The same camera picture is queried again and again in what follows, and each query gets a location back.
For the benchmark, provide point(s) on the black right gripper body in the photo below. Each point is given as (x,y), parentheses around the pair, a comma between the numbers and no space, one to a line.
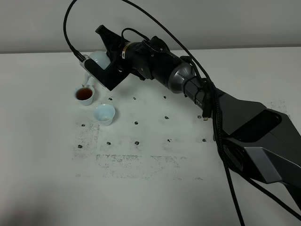
(148,59)

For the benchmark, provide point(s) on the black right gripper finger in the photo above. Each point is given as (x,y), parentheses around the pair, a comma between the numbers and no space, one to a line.
(111,41)

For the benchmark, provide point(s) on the light blue porcelain teapot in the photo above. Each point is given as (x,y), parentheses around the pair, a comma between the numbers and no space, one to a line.
(96,63)

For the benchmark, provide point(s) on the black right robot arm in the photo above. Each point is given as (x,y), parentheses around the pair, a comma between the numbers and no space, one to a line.
(259,142)

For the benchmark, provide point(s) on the far blue porcelain teacup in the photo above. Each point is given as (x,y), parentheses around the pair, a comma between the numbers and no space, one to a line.
(84,95)

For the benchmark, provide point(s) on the blue porcelain teacup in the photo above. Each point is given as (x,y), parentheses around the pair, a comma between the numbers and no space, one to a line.
(104,113)
(84,95)

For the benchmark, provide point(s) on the near blue porcelain teacup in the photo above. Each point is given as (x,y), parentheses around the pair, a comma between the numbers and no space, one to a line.
(104,113)

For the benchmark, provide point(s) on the silver depth camera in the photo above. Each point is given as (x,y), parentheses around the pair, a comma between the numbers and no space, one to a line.
(90,70)

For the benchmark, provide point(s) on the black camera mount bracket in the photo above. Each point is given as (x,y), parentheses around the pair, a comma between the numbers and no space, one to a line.
(110,77)

